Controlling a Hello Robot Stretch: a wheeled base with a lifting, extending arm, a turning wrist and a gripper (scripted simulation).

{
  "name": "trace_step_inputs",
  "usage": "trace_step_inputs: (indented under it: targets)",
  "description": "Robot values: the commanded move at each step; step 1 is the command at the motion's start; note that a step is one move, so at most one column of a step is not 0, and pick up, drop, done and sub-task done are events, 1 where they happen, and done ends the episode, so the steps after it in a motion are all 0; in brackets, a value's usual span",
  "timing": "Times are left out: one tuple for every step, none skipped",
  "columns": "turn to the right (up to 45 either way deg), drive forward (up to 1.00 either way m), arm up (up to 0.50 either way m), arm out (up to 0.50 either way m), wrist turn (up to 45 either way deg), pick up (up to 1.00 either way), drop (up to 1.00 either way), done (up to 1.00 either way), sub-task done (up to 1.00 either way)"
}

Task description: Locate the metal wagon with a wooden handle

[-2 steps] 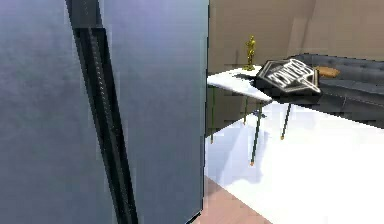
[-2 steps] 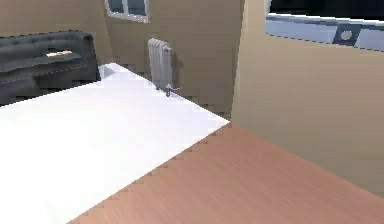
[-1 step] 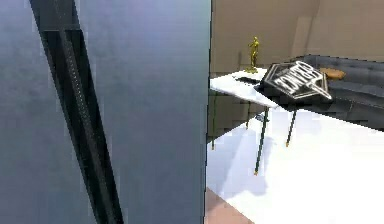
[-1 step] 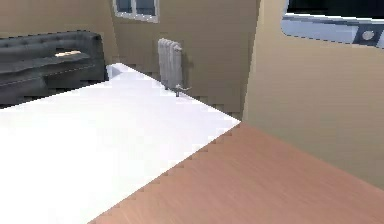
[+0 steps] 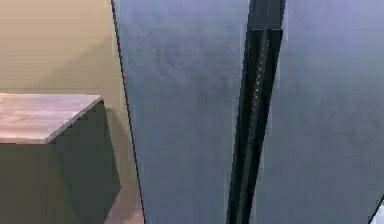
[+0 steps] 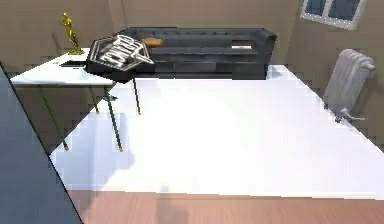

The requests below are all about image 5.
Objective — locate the grey fridge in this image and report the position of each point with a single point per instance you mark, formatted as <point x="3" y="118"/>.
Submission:
<point x="186" y="116"/>

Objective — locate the dark green cupboard wooden top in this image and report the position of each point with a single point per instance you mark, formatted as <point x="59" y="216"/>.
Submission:
<point x="50" y="150"/>

